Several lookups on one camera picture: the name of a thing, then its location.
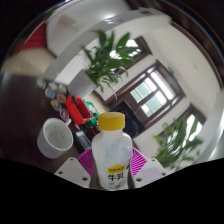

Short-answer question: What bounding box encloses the brown wooden glazed door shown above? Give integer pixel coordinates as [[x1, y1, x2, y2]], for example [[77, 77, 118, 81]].
[[106, 59, 186, 131]]

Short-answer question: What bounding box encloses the white speckled cup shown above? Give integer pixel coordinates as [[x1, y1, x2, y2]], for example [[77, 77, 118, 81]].
[[36, 117, 74, 160]]

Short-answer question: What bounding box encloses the black office chair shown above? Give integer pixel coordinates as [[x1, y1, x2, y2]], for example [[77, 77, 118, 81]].
[[111, 99, 146, 139]]

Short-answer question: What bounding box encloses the small round paint jar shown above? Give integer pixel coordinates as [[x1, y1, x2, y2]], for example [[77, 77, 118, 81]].
[[44, 87, 56, 100], [36, 78, 47, 90], [50, 99, 62, 111], [57, 93, 68, 104], [59, 108, 70, 121]]

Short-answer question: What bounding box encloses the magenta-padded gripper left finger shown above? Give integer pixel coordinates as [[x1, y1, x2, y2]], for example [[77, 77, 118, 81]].
[[54, 147, 96, 189]]

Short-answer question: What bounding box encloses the green plastic basket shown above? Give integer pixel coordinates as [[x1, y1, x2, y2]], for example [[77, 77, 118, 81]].
[[83, 101, 101, 128]]

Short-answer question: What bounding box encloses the green plant in white pot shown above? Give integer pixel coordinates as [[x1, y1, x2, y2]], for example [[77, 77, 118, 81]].
[[153, 116, 204, 171], [67, 29, 141, 99]]

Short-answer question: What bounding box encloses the yellow-capped clear plastic bottle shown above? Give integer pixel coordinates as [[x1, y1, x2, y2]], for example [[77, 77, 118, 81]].
[[91, 111, 134, 191]]

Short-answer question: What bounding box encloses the flat black case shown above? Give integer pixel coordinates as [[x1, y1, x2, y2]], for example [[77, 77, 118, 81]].
[[72, 129, 93, 154]]

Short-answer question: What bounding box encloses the brown-framed window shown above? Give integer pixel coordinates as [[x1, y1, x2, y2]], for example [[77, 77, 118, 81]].
[[109, 35, 153, 68], [179, 104, 208, 134]]

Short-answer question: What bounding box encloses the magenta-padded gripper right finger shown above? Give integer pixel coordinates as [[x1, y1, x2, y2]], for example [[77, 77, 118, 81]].
[[131, 147, 168, 188]]

